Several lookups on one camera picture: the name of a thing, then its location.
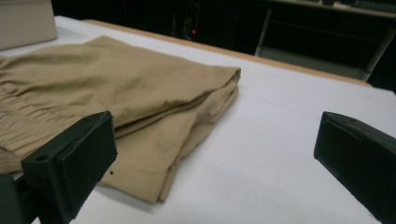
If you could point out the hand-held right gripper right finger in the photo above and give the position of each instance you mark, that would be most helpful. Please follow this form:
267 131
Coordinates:
358 161

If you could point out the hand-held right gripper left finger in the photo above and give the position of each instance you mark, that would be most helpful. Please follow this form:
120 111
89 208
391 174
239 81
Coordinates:
81 161

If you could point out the khaki pants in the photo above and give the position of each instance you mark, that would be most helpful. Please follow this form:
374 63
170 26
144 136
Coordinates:
140 81

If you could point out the beige storage basket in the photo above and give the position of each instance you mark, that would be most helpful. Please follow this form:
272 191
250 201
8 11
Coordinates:
25 21

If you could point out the white table cover sheet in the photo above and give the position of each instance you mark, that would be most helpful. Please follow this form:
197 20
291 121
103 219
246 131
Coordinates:
280 140

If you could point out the desk with white metal legs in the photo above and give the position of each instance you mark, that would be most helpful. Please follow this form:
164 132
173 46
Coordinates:
311 60

